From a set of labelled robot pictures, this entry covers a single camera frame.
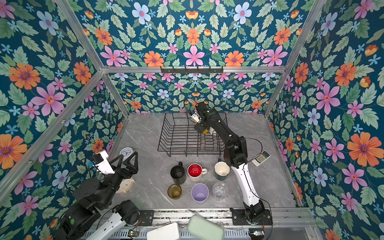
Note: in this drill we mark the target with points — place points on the white mug red inside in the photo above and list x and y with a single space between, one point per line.
196 172

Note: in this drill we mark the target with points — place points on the white rectangular box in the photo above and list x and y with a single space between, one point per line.
168 232

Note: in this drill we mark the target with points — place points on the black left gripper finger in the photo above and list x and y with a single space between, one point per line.
117 163
131 163

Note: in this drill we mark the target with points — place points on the pale green rectangular box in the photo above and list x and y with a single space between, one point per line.
204 229

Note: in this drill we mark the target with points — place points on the lilac plastic cup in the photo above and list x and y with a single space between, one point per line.
200 193

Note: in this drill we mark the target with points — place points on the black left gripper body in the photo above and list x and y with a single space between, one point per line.
120 175

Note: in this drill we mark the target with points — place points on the white ceramic mug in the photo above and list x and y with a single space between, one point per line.
212 131

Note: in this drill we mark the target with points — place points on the beige alarm clock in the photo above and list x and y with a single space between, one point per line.
125 186

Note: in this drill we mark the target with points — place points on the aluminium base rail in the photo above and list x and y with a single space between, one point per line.
276 217

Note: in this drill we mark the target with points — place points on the clear glass tumbler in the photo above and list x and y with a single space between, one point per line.
220 190

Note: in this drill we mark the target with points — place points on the black wall hook rail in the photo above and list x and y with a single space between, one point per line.
190 70

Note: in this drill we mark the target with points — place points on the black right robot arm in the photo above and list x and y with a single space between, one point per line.
235 156

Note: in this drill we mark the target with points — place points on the black wire dish rack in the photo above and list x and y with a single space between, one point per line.
179 137

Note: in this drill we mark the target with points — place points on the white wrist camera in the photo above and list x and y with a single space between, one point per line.
195 116
100 161

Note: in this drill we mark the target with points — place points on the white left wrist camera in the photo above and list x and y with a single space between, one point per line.
100 161

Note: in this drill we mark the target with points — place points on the olive green glass tumbler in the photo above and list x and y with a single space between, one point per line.
174 191

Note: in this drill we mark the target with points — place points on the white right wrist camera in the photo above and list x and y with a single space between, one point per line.
195 116

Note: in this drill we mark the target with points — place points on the small white round timer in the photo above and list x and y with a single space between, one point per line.
126 152

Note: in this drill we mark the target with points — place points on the dark green mug cream inside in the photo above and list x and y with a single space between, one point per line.
222 170

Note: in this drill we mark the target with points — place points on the black mug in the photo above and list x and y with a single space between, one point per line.
178 174

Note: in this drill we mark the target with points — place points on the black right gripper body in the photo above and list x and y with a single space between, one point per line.
200 127

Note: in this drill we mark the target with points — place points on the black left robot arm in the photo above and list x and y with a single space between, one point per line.
94 195

